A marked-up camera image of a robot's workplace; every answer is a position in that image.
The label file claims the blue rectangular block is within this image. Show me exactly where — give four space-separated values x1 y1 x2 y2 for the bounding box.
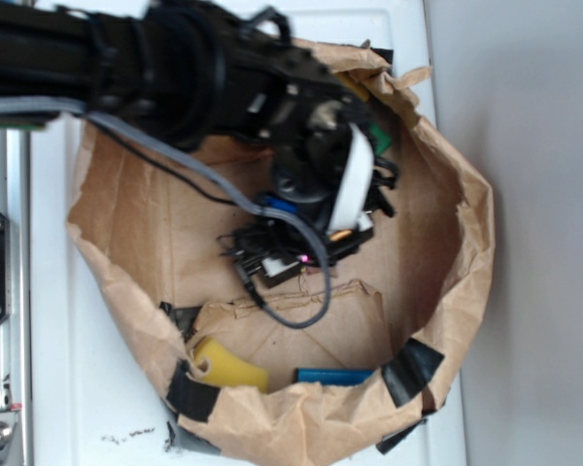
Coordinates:
295 368 373 386

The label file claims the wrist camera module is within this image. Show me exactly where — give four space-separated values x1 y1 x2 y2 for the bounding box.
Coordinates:
217 216 374 288

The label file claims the brown paper bag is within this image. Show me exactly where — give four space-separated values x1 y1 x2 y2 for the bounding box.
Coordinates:
67 43 496 465

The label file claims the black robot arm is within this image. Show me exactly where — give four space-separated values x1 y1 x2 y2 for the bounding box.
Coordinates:
0 1 398 235

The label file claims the green rectangular block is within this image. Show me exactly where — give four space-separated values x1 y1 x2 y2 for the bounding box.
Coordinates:
367 122 393 156

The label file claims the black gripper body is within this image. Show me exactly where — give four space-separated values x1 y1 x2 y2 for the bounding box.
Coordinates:
223 7 398 233

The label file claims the grey braided cable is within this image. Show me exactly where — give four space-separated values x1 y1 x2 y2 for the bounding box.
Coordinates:
0 96 332 331

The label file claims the aluminium extrusion rail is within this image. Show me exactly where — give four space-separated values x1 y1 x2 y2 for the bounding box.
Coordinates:
0 129 34 465

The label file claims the yellow sponge piece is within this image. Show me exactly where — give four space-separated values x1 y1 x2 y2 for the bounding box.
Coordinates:
191 337 269 393

